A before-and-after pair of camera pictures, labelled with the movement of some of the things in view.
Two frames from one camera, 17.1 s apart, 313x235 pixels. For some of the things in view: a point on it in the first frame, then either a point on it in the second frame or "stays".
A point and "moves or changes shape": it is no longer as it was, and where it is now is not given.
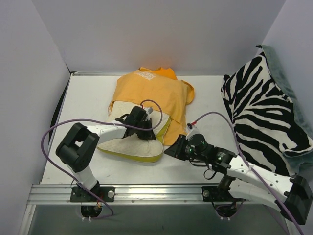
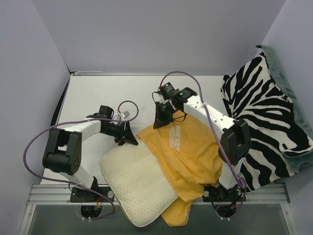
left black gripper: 146,128 to 125,133
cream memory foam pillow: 133,147 moves or changes shape
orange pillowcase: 158,88 to 189,153
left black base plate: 79,194 stays
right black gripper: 180,150 to 163,107
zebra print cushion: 267,127 stays
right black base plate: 214,194 stays
